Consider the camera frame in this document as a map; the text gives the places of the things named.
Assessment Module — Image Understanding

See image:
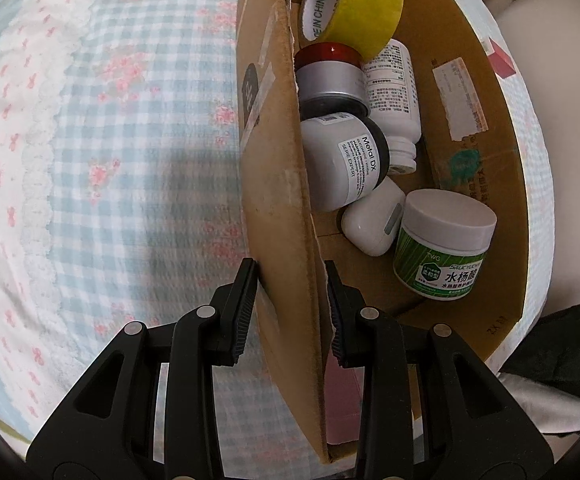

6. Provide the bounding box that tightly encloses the silver jar with red lid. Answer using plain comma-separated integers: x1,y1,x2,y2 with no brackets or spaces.
295,42,371,116

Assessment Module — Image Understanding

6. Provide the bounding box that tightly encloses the white earbuds case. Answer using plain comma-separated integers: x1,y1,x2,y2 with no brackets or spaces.
341,178,407,258

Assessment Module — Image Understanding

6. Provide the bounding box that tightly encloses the plain pink box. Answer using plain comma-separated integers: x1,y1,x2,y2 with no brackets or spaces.
324,355,373,446

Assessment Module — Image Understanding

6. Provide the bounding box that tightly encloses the dark cloth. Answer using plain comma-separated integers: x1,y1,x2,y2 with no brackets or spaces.
500,300,580,401

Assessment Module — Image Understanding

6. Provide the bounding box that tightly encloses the white plastic bottle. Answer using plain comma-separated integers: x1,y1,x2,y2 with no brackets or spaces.
360,38,423,176

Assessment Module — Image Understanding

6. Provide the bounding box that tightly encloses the red and white box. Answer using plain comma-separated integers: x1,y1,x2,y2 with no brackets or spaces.
482,37,514,80

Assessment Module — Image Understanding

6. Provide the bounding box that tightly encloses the brown cardboard box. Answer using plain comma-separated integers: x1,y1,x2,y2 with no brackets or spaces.
235,0,528,463

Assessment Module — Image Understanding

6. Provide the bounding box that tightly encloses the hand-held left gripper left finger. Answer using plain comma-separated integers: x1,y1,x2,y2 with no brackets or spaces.
26,257,259,480

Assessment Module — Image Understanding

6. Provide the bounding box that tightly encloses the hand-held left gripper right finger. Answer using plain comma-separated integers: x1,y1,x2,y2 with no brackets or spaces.
324,260,554,480

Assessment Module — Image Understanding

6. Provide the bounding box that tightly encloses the light blue checked blanket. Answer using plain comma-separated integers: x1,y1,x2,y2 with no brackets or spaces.
0,0,555,480

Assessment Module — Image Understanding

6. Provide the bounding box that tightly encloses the green jar with white lid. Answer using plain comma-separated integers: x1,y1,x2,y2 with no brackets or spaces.
392,189,498,303

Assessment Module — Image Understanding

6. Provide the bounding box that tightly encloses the yellow tape roll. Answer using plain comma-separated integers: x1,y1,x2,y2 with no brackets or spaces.
297,0,405,61

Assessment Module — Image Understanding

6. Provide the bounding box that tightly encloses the grey cloth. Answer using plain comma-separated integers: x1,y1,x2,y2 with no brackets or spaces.
484,370,580,436

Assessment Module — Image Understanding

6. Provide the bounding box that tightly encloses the white jar with black lid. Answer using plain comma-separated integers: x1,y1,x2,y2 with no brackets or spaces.
300,111,391,212

